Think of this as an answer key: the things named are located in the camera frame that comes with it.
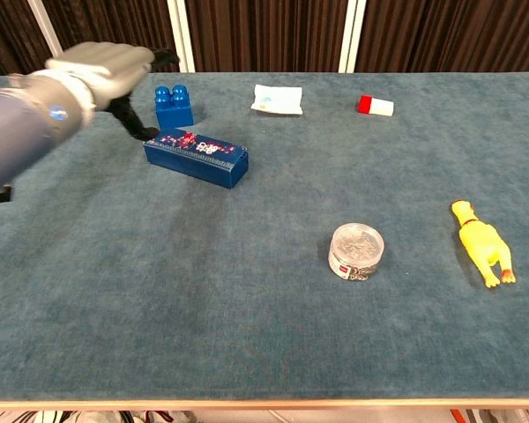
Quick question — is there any red and white small box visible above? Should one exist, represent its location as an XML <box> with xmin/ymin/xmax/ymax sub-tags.
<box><xmin>357</xmin><ymin>94</ymin><xmax>395</xmax><ymax>118</ymax></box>

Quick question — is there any clear round jar of pins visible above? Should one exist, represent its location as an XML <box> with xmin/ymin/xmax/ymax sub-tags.
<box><xmin>327</xmin><ymin>222</ymin><xmax>386</xmax><ymax>281</ymax></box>

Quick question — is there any white tissue packet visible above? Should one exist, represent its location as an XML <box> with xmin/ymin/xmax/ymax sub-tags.
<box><xmin>250</xmin><ymin>84</ymin><xmax>304</xmax><ymax>116</ymax></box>

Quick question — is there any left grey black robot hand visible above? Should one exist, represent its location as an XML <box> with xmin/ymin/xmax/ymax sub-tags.
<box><xmin>46</xmin><ymin>41</ymin><xmax>181</xmax><ymax>141</ymax></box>

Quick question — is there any white metal frame post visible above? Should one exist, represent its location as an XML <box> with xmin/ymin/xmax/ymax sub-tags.
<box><xmin>338</xmin><ymin>0</ymin><xmax>368</xmax><ymax>74</ymax></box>
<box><xmin>166</xmin><ymin>0</ymin><xmax>196</xmax><ymax>73</ymax></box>
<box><xmin>26</xmin><ymin>0</ymin><xmax>73</xmax><ymax>75</ymax></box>

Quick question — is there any blue glasses case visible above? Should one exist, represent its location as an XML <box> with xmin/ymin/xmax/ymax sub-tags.
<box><xmin>142</xmin><ymin>129</ymin><xmax>250</xmax><ymax>190</ymax></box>

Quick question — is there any dark brown pleated curtain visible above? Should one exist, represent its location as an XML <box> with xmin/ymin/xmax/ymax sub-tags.
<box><xmin>0</xmin><ymin>0</ymin><xmax>529</xmax><ymax>76</ymax></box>

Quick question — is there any yellow rubber chicken toy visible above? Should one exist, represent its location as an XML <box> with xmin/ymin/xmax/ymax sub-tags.
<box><xmin>450</xmin><ymin>199</ymin><xmax>518</xmax><ymax>289</ymax></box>

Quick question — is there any blue toy building block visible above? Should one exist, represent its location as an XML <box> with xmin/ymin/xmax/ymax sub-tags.
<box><xmin>153</xmin><ymin>84</ymin><xmax>195</xmax><ymax>131</ymax></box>

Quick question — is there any blue-green velvet table cloth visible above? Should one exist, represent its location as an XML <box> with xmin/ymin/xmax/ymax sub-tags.
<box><xmin>0</xmin><ymin>72</ymin><xmax>529</xmax><ymax>402</ymax></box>

